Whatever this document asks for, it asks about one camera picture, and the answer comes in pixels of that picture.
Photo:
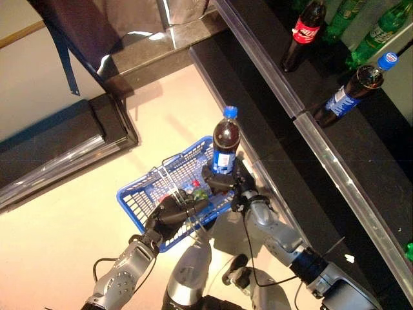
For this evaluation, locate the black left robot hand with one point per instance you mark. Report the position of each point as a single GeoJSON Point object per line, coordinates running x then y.
{"type": "Point", "coordinates": [171, 216]}

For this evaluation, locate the dark framed glass door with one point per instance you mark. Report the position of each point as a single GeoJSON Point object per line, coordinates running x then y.
{"type": "Point", "coordinates": [80, 26]}

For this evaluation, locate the silver right robot leg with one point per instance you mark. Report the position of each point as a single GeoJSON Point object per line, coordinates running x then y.
{"type": "Point", "coordinates": [271, 294]}

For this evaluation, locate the black drink display shelf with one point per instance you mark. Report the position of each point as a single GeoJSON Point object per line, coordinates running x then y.
{"type": "Point", "coordinates": [371, 155]}

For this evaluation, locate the blue plastic shopping basket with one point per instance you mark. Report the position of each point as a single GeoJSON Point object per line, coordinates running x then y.
{"type": "Point", "coordinates": [190, 161]}

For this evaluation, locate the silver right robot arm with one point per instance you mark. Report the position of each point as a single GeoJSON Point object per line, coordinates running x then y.
{"type": "Point", "coordinates": [277, 232]}

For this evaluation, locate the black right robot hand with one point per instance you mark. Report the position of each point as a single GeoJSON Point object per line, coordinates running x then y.
{"type": "Point", "coordinates": [226, 184]}

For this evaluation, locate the cola bottle blue label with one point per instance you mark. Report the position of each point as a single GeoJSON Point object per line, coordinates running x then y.
{"type": "Point", "coordinates": [226, 151]}
{"type": "Point", "coordinates": [355, 90]}

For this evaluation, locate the cola bottle red label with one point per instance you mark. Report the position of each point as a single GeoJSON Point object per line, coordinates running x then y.
{"type": "Point", "coordinates": [303, 32]}

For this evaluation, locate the dark glass-front display cabinet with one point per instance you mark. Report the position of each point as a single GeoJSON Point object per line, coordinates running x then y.
{"type": "Point", "coordinates": [48, 145]}

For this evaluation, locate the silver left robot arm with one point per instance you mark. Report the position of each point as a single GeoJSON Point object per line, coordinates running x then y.
{"type": "Point", "coordinates": [126, 271]}

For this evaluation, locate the clear shelf front rail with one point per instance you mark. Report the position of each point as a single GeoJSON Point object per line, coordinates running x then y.
{"type": "Point", "coordinates": [258, 58]}
{"type": "Point", "coordinates": [348, 193]}

